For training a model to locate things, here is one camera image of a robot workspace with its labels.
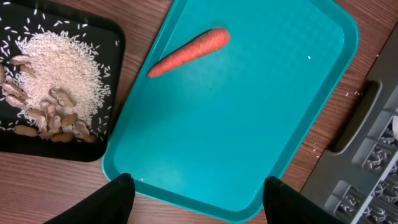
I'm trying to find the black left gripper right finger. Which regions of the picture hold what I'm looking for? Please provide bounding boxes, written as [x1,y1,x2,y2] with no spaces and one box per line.
[262,177,343,224]

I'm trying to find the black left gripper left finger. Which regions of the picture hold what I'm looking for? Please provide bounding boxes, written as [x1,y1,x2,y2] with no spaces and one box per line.
[45,174,135,224]

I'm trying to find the peanut pile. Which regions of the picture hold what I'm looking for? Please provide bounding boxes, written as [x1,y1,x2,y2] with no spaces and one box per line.
[1,53,109,142]

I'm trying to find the orange carrot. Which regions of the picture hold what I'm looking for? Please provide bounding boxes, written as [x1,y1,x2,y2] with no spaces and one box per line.
[147,28,230,78]

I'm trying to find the grey dishwasher rack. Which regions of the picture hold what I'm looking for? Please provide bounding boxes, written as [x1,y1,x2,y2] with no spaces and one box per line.
[301,29,397,223]

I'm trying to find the teal serving tray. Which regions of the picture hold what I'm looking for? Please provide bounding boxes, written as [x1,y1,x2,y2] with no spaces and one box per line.
[102,0,359,222]

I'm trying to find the white rice pile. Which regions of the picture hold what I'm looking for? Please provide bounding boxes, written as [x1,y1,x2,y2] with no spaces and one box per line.
[0,1,121,142]

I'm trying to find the black plastic tray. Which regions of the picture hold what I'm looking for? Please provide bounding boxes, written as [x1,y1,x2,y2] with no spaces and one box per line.
[1,1,126,162]

